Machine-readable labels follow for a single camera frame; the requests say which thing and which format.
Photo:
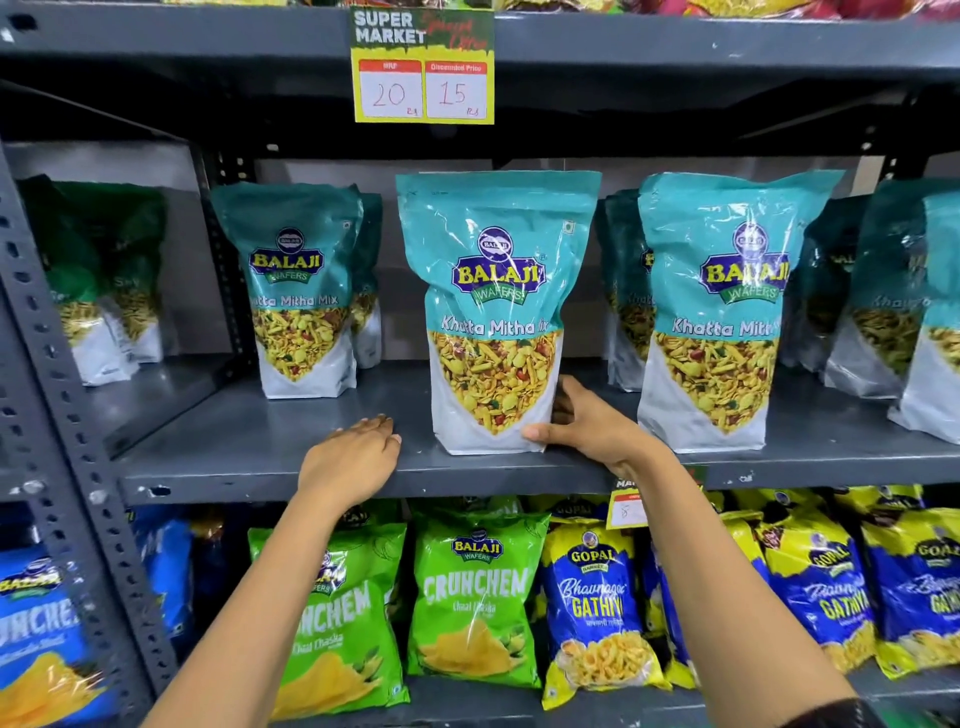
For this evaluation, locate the person's left forearm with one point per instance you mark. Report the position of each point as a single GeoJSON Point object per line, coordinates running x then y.
{"type": "Point", "coordinates": [255, 622]}

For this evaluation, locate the grey metal shelf rack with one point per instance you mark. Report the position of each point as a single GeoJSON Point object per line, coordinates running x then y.
{"type": "Point", "coordinates": [255, 444]}
{"type": "Point", "coordinates": [154, 396]}

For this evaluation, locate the yellow green price sign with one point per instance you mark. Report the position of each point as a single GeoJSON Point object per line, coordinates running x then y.
{"type": "Point", "coordinates": [422, 69]}

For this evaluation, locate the black sleeve cuff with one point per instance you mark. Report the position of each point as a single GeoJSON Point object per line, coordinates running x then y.
{"type": "Point", "coordinates": [832, 714]}

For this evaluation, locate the row of colourful packets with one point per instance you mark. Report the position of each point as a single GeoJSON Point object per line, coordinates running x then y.
{"type": "Point", "coordinates": [720, 7]}

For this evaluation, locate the person's right thumb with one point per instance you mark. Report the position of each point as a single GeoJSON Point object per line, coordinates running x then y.
{"type": "Point", "coordinates": [546, 432]}

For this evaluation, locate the light green chips packet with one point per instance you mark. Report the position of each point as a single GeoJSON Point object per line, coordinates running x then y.
{"type": "Point", "coordinates": [371, 514]}
{"type": "Point", "coordinates": [352, 637]}
{"type": "Point", "coordinates": [472, 600]}
{"type": "Point", "coordinates": [469, 506]}

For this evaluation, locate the row of teal packets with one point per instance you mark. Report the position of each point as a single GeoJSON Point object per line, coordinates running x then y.
{"type": "Point", "coordinates": [709, 240]}

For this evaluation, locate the person's left hand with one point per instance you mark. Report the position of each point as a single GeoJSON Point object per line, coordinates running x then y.
{"type": "Point", "coordinates": [346, 465]}

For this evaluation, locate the person's left fingers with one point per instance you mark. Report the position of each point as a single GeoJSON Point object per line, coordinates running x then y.
{"type": "Point", "coordinates": [367, 427]}

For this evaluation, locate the dark green snack packet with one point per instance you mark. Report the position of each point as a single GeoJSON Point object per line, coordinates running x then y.
{"type": "Point", "coordinates": [71, 292]}
{"type": "Point", "coordinates": [141, 285]}

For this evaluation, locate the small yellow price tag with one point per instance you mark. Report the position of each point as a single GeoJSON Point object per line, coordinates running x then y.
{"type": "Point", "coordinates": [627, 508]}

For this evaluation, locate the teal mix snack pouch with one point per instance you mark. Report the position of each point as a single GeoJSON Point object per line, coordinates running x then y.
{"type": "Point", "coordinates": [491, 247]}

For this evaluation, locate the person's right hand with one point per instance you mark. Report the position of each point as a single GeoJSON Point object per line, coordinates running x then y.
{"type": "Point", "coordinates": [596, 431]}

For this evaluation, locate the person's right forearm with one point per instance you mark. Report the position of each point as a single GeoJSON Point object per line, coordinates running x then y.
{"type": "Point", "coordinates": [731, 600]}

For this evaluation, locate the row of yellow blue packets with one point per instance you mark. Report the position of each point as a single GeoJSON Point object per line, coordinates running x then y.
{"type": "Point", "coordinates": [817, 585]}

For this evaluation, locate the blue chips packet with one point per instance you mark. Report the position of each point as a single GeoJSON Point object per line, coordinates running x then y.
{"type": "Point", "coordinates": [41, 637]}
{"type": "Point", "coordinates": [166, 570]}

